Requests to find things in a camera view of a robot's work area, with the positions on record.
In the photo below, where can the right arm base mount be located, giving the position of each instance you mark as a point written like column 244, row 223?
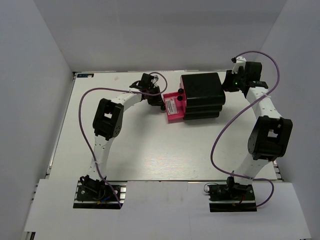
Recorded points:
column 230, row 197

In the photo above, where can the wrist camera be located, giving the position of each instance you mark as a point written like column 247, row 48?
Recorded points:
column 154, row 81
column 238, row 62

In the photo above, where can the pink bottom drawer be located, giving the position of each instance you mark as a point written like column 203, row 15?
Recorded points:
column 181, row 106

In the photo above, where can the blue label sticker left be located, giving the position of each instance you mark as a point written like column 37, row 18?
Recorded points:
column 85, row 75

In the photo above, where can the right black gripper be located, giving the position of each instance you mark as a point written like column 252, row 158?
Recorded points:
column 226, row 85

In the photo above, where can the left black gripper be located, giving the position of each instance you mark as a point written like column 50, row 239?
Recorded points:
column 157, row 101

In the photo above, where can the clear labelled makeup case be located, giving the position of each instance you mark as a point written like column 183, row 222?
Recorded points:
column 171, row 107

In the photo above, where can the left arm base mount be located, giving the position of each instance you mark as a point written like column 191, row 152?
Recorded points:
column 96, row 194

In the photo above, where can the black drawer organizer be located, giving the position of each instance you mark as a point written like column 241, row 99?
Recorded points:
column 205, row 96

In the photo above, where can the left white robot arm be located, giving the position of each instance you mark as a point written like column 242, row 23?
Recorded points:
column 108, row 119

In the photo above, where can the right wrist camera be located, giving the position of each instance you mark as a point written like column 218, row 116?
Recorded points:
column 238, row 62

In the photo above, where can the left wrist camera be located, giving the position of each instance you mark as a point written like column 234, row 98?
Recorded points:
column 154, row 81

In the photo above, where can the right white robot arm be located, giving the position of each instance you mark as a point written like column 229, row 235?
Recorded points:
column 271, row 133

